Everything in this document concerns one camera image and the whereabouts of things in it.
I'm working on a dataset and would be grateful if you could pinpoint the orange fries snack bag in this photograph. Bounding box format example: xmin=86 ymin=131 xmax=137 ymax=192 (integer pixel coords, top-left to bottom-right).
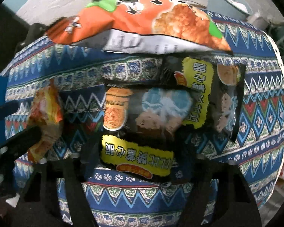
xmin=27 ymin=79 xmax=63 ymax=163

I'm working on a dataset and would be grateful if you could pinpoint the black yellow chips bag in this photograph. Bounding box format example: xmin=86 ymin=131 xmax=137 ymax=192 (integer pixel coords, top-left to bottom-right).
xmin=161 ymin=56 xmax=246 ymax=141
xmin=99 ymin=85 xmax=194 ymax=182

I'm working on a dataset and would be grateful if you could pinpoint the orange green rice cracker bag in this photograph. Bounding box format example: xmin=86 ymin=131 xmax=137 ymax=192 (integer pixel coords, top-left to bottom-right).
xmin=46 ymin=0 xmax=231 ymax=54

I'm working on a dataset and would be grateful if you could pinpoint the patterned blue tablecloth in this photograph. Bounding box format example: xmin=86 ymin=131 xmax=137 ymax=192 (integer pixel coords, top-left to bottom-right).
xmin=1 ymin=13 xmax=284 ymax=226

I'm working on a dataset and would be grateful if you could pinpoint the black speaker on box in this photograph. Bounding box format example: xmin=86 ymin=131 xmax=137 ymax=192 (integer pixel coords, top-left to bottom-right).
xmin=14 ymin=23 xmax=48 ymax=54

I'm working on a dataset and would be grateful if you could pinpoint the white pipe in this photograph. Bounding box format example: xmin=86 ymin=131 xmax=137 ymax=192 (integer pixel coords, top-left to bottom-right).
xmin=247 ymin=10 xmax=270 ymax=30

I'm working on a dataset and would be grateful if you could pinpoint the light blue trash bin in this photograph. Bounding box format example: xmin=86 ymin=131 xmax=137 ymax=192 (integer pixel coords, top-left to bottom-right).
xmin=207 ymin=0 xmax=253 ymax=21

